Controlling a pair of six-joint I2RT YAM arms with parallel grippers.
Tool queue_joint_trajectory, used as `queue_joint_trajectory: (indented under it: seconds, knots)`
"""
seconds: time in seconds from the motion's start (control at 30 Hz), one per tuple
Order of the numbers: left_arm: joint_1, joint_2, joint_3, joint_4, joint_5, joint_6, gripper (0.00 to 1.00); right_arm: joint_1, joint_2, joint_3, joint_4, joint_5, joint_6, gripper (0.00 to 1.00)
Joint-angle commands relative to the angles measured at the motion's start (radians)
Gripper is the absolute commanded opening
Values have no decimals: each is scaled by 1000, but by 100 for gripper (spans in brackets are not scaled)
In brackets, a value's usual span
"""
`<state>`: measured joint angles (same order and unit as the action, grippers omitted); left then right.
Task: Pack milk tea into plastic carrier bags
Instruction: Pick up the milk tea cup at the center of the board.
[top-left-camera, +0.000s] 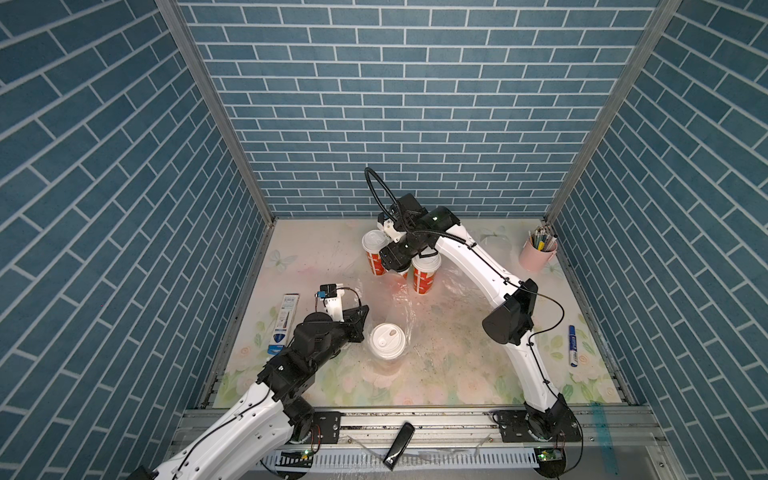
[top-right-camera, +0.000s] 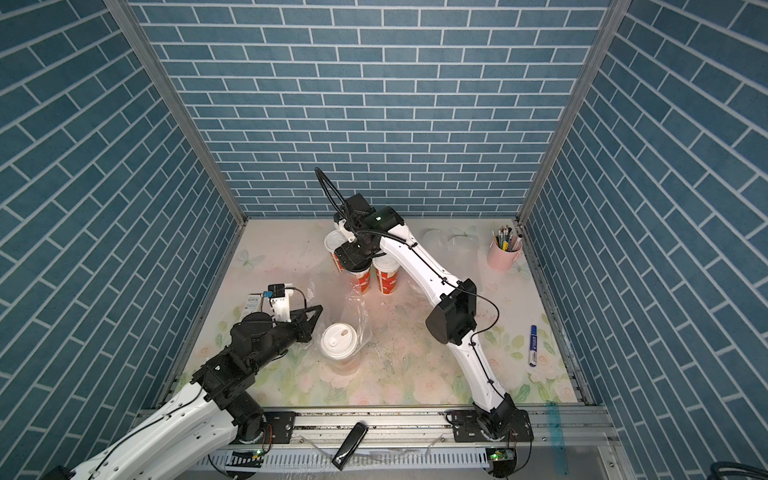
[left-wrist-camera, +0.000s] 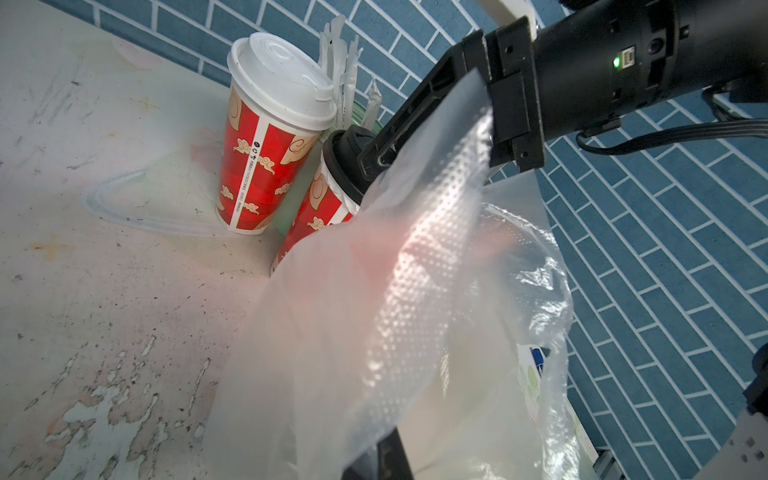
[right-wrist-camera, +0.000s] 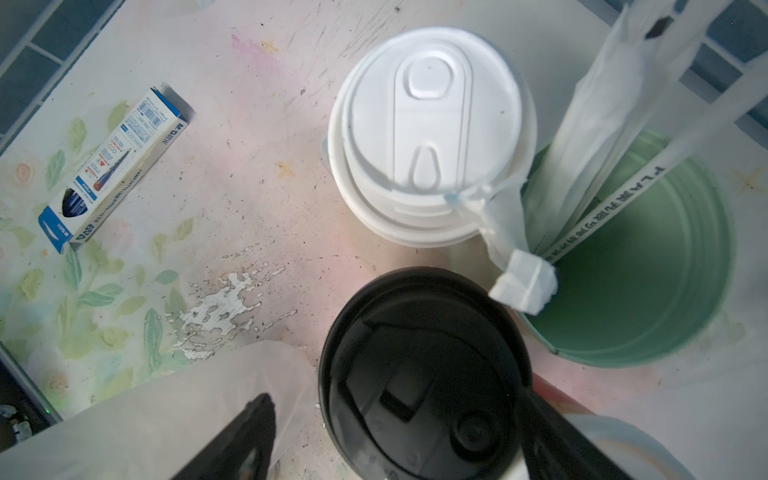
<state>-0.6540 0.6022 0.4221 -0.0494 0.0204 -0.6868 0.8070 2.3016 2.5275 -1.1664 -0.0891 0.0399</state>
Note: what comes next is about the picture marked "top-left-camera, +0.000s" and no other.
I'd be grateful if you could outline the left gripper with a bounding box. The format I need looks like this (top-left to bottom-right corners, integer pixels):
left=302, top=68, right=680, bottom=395
left=307, top=305, right=370, bottom=373

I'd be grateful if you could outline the orange cup white lid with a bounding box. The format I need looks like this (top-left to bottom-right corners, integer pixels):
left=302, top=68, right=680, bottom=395
left=367, top=323, right=407, bottom=375

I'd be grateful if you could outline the clear plastic carrier bag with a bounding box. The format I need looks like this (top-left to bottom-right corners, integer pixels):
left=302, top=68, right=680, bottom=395
left=354, top=274, right=416, bottom=388

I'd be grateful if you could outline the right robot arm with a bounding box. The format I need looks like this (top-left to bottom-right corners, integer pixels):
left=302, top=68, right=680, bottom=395
left=377, top=207, right=575, bottom=441

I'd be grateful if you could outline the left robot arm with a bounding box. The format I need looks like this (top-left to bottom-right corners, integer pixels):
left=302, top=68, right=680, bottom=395
left=129, top=305, right=369, bottom=479

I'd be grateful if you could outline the right red cup white lid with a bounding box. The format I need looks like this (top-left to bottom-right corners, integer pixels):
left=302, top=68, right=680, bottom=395
left=412, top=250, right=442, bottom=295

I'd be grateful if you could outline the red cup white lid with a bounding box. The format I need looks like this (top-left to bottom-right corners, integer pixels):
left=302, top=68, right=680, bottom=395
left=412, top=250, right=442, bottom=295
left=361, top=230, right=390, bottom=276

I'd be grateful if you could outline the back red cup white lid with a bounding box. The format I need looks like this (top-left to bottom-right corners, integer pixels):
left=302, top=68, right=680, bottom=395
left=361, top=230, right=390, bottom=276

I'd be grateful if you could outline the blue white pen box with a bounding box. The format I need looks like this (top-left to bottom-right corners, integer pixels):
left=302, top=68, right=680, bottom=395
left=267, top=293, right=300, bottom=356

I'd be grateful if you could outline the pink pen holder cup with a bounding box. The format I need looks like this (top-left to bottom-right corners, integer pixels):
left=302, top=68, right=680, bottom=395
left=519, top=239, right=557, bottom=273

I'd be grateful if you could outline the blue marker pen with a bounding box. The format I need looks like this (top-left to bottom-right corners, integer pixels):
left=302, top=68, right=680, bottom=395
left=568, top=325, right=579, bottom=368

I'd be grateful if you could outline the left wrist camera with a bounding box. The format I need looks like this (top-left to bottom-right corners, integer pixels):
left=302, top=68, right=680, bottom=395
left=316, top=283, right=344, bottom=322

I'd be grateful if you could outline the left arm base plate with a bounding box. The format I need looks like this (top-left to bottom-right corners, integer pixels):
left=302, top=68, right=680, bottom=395
left=290, top=411, right=342, bottom=445

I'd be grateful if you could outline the black remote on rail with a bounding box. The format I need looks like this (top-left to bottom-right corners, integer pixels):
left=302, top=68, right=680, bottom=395
left=382, top=422, right=415, bottom=471

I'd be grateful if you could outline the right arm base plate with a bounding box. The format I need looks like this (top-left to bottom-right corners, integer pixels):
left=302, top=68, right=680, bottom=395
left=490, top=407, right=583, bottom=443

